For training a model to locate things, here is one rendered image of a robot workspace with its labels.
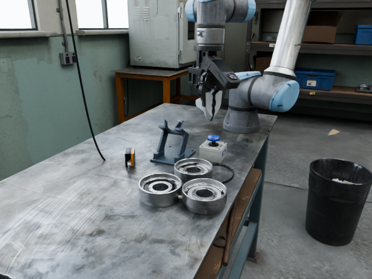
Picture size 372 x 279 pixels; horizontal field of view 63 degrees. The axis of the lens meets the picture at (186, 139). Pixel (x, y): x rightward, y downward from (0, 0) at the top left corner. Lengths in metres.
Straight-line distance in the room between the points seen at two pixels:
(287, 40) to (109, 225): 0.83
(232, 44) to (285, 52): 3.43
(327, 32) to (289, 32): 2.96
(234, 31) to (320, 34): 1.16
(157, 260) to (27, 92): 2.02
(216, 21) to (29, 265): 0.68
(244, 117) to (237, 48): 3.37
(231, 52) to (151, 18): 1.79
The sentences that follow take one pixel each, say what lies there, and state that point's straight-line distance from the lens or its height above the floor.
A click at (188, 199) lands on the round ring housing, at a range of 0.69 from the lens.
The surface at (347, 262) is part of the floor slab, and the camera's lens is 1.99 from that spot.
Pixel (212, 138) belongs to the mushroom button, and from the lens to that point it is 0.94.
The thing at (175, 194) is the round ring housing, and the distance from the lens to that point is 0.71.
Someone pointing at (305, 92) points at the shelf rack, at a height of 0.43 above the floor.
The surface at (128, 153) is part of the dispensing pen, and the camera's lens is 0.91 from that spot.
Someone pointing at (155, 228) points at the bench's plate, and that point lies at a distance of 0.66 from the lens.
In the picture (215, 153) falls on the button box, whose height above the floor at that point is 0.83.
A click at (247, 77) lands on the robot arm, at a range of 1.18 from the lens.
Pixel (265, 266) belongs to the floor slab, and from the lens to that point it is 1.80.
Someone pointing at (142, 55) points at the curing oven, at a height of 0.91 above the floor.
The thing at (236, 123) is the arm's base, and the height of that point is 0.84.
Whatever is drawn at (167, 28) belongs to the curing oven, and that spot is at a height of 1.17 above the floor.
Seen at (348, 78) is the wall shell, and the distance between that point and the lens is 4.70.
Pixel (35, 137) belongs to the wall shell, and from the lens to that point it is 2.55.
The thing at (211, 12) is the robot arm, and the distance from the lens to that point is 0.83.
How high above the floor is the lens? 1.20
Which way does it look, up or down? 21 degrees down
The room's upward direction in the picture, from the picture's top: 1 degrees clockwise
